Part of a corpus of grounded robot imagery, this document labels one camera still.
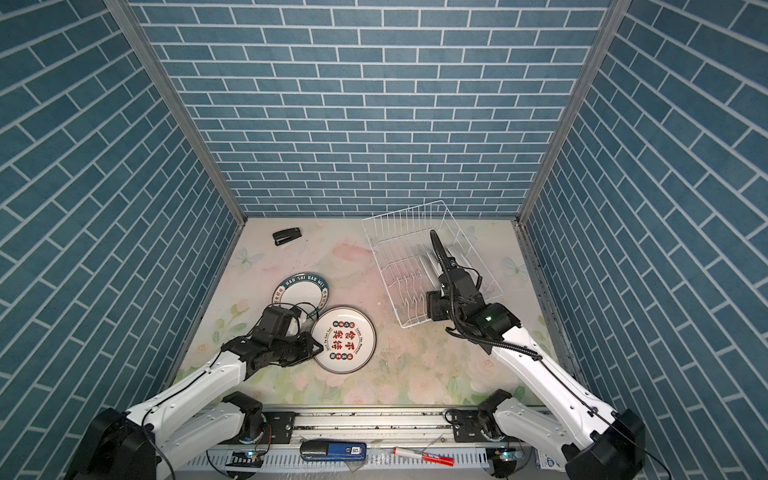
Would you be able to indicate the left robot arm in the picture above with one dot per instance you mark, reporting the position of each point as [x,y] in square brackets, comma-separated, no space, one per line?
[150,440]

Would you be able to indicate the white wire dish rack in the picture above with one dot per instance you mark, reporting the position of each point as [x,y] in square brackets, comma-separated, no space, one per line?
[401,244]

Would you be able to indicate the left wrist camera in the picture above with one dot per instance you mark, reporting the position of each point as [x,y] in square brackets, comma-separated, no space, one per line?
[280,321]

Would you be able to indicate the white plate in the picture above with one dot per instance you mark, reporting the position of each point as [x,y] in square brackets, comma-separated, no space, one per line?
[307,291]
[430,271]
[348,338]

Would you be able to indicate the red handled screwdriver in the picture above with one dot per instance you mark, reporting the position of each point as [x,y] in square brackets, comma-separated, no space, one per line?
[425,457]

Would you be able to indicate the right controller board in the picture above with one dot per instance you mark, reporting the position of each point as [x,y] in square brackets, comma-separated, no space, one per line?
[504,458]

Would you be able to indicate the blue black handheld device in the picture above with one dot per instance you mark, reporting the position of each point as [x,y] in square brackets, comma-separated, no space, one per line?
[319,450]

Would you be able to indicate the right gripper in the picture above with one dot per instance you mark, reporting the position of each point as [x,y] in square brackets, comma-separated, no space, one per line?
[433,303]

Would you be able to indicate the aluminium mounting rail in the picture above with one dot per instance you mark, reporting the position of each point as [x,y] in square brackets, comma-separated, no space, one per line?
[386,424]

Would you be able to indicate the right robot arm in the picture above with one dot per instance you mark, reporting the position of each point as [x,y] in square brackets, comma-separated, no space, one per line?
[586,436]

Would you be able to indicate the left controller board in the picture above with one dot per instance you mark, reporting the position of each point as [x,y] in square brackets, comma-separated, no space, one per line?
[245,459]

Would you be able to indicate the black stapler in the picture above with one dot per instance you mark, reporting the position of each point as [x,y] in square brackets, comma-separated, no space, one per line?
[287,235]

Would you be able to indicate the controller board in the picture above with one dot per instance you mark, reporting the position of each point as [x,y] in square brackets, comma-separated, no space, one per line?
[504,458]
[245,459]

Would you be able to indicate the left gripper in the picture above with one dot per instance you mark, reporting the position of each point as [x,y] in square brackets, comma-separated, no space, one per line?
[308,348]

